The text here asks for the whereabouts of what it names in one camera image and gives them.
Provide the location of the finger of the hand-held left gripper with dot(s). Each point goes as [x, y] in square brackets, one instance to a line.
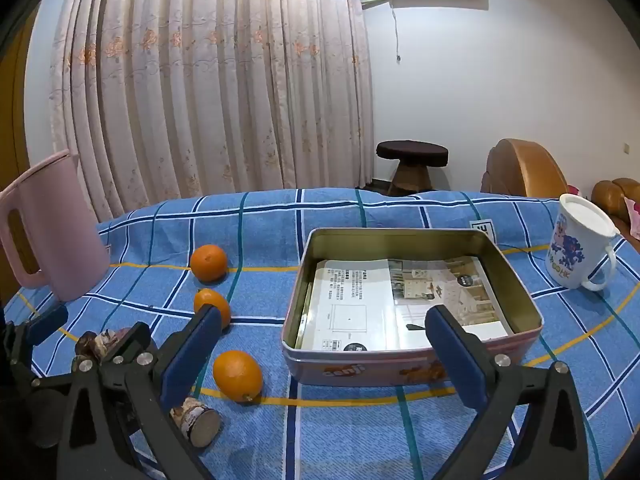
[47, 322]
[127, 344]

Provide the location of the white printed mug with lid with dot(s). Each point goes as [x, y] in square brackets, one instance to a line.
[575, 245]

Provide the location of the small brown printed can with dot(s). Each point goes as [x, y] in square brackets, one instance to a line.
[102, 342]
[197, 420]

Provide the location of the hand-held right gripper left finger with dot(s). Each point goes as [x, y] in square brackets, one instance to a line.
[192, 355]

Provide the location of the blue plaid bed sheet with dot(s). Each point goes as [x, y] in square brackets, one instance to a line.
[150, 230]

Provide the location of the round dark brown stool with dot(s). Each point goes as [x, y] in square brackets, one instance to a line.
[412, 152]

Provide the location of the pink cushion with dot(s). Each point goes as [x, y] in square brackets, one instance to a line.
[633, 215]

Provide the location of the floral beige curtain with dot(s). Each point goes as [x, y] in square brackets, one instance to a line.
[200, 85]

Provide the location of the pink cloth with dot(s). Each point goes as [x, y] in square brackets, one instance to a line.
[573, 191]

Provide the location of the white sheet label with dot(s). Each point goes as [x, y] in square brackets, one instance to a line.
[483, 230]

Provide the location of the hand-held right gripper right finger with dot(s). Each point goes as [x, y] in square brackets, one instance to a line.
[455, 360]

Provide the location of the printed paper leaflet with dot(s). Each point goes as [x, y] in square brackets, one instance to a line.
[350, 305]

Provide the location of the air conditioner pipe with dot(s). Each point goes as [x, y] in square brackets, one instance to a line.
[375, 1]

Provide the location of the wooden door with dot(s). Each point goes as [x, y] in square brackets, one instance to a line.
[17, 135]

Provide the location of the brown leather sofa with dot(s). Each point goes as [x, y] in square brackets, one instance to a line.
[530, 170]

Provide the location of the orange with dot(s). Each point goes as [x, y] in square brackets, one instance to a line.
[207, 300]
[237, 376]
[209, 262]

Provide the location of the metal tin box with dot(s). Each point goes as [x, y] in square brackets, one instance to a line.
[325, 360]

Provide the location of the pink plastic pitcher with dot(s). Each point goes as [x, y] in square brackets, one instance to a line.
[65, 240]

